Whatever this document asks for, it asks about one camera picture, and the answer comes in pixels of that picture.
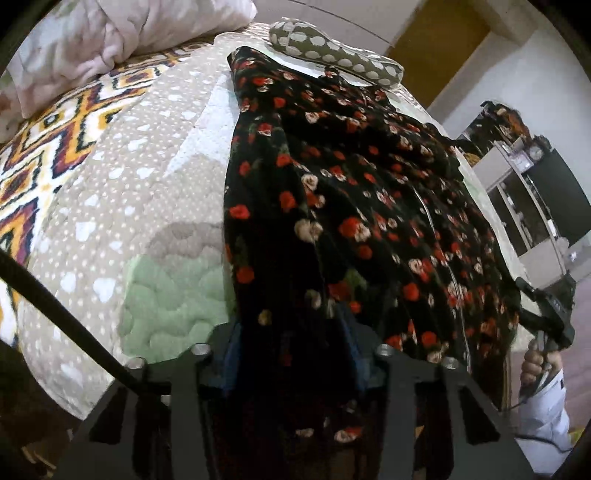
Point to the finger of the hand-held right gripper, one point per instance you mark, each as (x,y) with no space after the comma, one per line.
(526,295)

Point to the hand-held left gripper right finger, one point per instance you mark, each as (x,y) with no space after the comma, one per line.
(358,353)

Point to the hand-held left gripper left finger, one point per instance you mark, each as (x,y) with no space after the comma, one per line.
(228,357)

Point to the black floral dress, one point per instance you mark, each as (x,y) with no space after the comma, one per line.
(346,184)

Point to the person's right hand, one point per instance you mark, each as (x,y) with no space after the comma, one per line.
(533,367)

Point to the black television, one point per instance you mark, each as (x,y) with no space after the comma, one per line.
(563,194)

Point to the grey shelf unit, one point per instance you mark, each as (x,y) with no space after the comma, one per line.
(491,161)

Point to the dark ornate table clock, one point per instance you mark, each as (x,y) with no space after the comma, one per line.
(538,151)

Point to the pile of clutter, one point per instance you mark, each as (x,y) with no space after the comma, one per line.
(501,124)

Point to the heart-patterned quilted bedspread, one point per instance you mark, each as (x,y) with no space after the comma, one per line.
(115,207)

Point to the wooden door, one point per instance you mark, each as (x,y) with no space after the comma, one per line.
(434,46)

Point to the geometric patterned blanket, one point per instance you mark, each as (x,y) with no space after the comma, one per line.
(46,138)

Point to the olive polka-dot pillow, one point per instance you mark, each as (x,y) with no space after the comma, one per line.
(323,46)

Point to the pink fluffy comforter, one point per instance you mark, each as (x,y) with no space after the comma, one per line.
(92,41)

